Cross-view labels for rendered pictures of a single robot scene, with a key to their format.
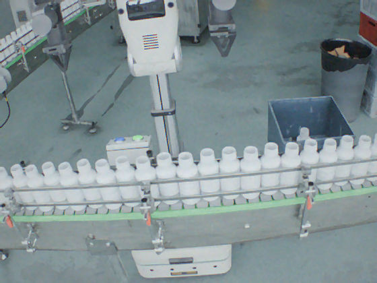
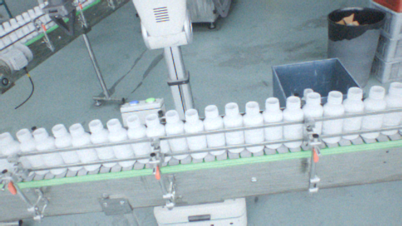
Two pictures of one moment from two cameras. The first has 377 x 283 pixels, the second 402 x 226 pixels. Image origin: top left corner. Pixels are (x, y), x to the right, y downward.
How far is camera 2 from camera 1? 0.14 m
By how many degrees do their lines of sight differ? 2
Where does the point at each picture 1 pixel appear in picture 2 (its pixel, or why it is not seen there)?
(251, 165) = (253, 119)
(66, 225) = (80, 186)
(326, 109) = (331, 71)
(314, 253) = (330, 213)
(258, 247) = (272, 205)
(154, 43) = (164, 16)
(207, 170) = (211, 125)
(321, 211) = (330, 166)
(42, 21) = not seen: outside the picture
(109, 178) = (120, 137)
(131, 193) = (143, 149)
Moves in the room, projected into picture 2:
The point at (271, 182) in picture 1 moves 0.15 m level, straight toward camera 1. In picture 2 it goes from (274, 135) to (272, 172)
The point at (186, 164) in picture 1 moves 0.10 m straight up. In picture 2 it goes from (191, 120) to (186, 91)
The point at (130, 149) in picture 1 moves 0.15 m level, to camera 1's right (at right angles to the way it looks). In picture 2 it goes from (143, 111) to (186, 103)
